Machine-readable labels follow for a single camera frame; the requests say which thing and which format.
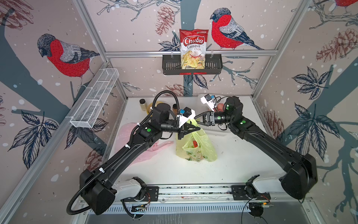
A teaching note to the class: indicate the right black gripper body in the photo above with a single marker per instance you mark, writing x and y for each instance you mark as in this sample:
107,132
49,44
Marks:
216,118

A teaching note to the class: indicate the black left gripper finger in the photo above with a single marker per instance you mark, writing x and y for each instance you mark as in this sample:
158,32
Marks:
189,125
191,130

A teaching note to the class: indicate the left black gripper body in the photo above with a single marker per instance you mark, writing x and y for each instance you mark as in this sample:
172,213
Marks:
181,132

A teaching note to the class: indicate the green plastic bag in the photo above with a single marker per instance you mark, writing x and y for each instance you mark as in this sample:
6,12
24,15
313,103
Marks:
205,152

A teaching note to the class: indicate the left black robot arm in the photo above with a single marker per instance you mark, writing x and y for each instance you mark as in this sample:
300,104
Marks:
96,187

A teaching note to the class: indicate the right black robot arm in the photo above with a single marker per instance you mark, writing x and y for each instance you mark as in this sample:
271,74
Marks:
300,171

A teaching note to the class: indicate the peach in crate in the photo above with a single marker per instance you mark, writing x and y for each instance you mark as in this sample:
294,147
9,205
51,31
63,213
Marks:
220,107

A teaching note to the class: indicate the pink plastic bag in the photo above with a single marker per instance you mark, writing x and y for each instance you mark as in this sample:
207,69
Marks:
123,137

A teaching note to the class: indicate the Chuba cassava chips bag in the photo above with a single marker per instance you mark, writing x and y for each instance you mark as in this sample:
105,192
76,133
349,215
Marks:
193,44

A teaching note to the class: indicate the white plastic crate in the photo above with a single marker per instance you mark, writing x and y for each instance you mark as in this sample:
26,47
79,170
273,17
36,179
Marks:
219,98

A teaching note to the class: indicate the red pepper spice jar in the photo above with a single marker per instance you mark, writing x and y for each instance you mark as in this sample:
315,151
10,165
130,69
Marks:
175,109

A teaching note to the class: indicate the spice jar pale contents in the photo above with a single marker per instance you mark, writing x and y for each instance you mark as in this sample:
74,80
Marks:
143,105

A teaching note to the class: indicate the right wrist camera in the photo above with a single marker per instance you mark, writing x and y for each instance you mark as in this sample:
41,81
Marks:
208,100

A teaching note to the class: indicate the black wire shelf basket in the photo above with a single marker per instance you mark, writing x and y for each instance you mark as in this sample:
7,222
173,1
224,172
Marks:
171,65

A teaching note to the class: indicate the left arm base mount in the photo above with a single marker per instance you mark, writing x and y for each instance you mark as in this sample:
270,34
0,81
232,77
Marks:
136,190

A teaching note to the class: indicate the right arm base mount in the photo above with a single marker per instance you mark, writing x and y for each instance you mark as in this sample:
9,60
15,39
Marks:
248,192

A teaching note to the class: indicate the white wire mesh basket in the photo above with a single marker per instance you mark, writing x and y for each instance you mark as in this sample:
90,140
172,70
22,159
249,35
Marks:
91,107

